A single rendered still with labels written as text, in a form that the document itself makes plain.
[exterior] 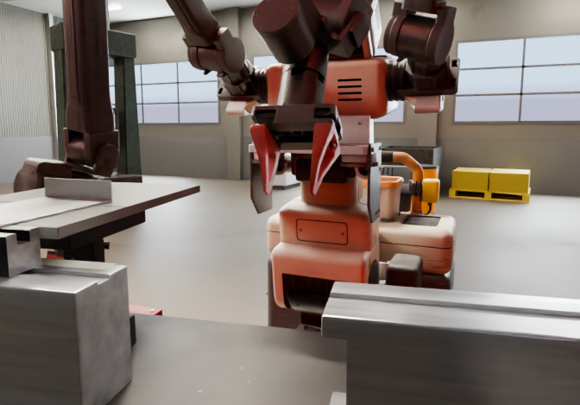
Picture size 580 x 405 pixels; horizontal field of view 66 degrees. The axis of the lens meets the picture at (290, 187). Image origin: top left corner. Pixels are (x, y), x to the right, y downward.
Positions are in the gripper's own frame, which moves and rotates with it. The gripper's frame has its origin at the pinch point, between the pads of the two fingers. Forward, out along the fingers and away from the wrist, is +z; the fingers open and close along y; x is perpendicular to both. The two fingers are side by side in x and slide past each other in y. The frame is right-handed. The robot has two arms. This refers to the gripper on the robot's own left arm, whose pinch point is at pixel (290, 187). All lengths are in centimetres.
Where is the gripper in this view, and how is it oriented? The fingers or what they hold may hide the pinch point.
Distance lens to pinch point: 51.7
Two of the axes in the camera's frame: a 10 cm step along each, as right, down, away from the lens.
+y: 9.6, 0.2, -2.7
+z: -1.2, 9.2, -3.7
